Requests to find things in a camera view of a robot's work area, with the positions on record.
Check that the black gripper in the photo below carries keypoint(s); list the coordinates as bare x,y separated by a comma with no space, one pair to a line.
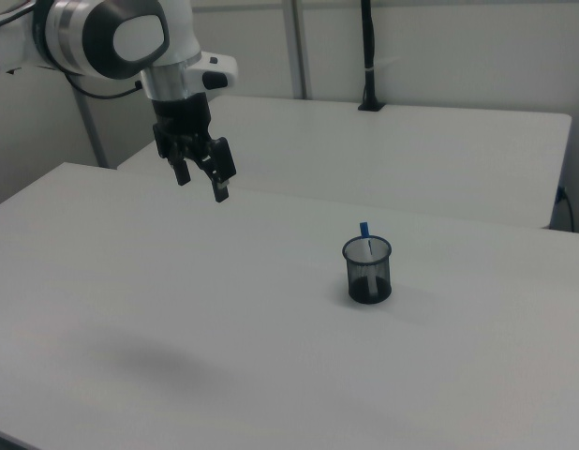
182,119

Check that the blue and white marker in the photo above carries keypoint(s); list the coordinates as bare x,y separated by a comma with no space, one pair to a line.
363,229

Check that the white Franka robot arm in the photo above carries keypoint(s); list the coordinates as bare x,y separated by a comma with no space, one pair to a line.
135,37

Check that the black mesh pen cup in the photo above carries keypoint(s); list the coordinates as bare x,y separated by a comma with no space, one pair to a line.
366,286

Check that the white adjoining table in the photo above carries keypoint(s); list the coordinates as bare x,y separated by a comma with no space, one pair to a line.
411,154

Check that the black camera stand pole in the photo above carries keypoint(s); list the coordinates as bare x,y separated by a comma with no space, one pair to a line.
369,42

